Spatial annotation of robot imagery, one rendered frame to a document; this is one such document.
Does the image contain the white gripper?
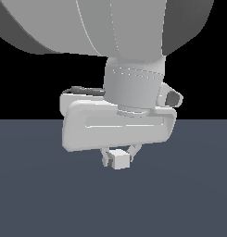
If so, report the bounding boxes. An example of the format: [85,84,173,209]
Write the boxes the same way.
[58,91,178,168]

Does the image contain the white charger block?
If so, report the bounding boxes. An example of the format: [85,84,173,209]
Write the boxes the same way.
[109,148,132,171]

